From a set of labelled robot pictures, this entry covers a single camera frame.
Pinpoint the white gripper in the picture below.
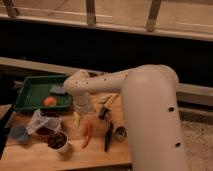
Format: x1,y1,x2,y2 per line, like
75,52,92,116
73,93,94,127

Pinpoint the red chili pepper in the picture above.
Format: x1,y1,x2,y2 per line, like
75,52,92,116
82,122,93,149

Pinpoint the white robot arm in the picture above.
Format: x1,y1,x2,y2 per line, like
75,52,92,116
63,65,190,171

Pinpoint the green plastic tray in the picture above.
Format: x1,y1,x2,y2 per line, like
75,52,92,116
14,75,72,113

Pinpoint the white cup with dark contents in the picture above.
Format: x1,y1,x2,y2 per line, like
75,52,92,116
47,131,69,153

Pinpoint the small black brush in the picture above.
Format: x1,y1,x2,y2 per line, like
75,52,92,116
98,106,110,120

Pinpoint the wooden cutting board table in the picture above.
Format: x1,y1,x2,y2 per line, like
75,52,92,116
0,93,131,171

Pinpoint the orange fruit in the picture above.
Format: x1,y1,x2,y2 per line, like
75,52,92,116
43,96,57,107

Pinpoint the grey sponge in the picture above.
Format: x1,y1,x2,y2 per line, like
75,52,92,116
50,85,66,95

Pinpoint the dark red bowl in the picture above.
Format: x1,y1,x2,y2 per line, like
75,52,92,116
36,112,61,136

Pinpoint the white crumpled cloth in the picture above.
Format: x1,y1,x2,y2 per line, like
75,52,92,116
26,109,58,135

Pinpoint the small metal cup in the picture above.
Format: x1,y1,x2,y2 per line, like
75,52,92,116
115,126,127,142

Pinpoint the blue plastic cup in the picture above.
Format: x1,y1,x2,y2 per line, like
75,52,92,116
10,125,29,142

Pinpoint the black handled knife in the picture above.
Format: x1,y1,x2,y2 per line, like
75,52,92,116
104,122,114,152

